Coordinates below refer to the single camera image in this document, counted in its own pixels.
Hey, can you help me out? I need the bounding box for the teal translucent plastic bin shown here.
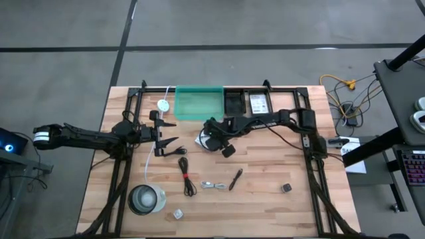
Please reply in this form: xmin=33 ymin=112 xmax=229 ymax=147
xmin=174 ymin=85 xmax=225 ymax=121

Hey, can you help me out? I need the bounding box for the black aluminium frame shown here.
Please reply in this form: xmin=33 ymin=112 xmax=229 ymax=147
xmin=78 ymin=79 xmax=361 ymax=238

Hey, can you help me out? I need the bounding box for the yellow cable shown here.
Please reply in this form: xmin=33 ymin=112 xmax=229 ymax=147
xmin=319 ymin=74 xmax=383 ymax=118

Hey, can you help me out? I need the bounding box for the white paper sheet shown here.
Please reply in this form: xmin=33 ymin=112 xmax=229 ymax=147
xmin=339 ymin=136 xmax=368 ymax=175

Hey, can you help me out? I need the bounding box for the white labelled box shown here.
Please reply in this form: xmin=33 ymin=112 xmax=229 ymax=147
xmin=249 ymin=94 xmax=269 ymax=115

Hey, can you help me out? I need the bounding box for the black cable with plug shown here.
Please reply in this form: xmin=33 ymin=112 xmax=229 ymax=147
xmin=163 ymin=145 xmax=188 ymax=158

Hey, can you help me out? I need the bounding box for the black cable bundle red tie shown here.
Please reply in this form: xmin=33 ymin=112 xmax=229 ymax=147
xmin=177 ymin=156 xmax=198 ymax=198

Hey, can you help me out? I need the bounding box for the black power adapter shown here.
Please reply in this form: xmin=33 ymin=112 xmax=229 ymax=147
xmin=341 ymin=102 xmax=359 ymax=127

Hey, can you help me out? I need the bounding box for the small white packet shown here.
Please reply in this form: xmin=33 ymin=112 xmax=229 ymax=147
xmin=194 ymin=134 xmax=213 ymax=149

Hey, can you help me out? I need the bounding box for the black mesh basket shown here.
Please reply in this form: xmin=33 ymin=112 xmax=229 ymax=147
xmin=224 ymin=88 xmax=248 ymax=117
xmin=247 ymin=88 xmax=274 ymax=116

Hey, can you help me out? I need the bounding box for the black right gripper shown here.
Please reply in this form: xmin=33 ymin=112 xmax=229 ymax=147
xmin=202 ymin=116 xmax=237 ymax=159

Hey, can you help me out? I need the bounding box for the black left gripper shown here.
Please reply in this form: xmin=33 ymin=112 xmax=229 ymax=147
xmin=139 ymin=110 xmax=179 ymax=157

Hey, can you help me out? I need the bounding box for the white power cord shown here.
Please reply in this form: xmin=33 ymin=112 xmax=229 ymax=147
xmin=144 ymin=85 xmax=172 ymax=187

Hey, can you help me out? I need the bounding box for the backlit keyboard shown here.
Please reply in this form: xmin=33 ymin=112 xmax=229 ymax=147
xmin=399 ymin=149 xmax=425 ymax=187

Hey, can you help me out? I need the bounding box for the white braided cable bundle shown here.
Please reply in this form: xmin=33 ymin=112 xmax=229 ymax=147
xmin=200 ymin=181 xmax=228 ymax=191

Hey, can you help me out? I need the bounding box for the short black cable bundle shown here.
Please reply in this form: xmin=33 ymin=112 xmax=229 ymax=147
xmin=228 ymin=167 xmax=244 ymax=192

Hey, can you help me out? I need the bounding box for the black box blue light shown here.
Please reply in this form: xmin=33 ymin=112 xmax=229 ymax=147
xmin=0 ymin=127 xmax=29 ymax=156

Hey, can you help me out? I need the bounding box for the black clamp handle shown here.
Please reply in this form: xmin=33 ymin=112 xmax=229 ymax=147
xmin=327 ymin=137 xmax=347 ymax=149

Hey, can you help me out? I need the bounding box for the grey side desk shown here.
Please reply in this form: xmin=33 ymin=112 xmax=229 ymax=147
xmin=373 ymin=58 xmax=425 ymax=147

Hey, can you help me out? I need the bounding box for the black pole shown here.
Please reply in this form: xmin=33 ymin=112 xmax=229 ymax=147
xmin=387 ymin=33 xmax=425 ymax=72

